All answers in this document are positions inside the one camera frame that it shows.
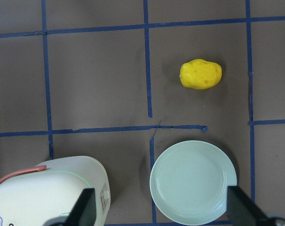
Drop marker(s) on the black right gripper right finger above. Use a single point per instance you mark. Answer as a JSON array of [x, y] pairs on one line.
[[242, 211]]

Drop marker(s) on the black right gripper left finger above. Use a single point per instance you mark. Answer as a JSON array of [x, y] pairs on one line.
[[84, 210]]

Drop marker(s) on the white rice cooker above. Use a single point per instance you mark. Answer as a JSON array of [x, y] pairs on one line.
[[32, 196]]

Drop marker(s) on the light green plate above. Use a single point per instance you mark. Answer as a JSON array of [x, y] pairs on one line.
[[189, 182]]

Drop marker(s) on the yellow toy potato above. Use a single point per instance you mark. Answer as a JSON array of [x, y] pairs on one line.
[[200, 74]]

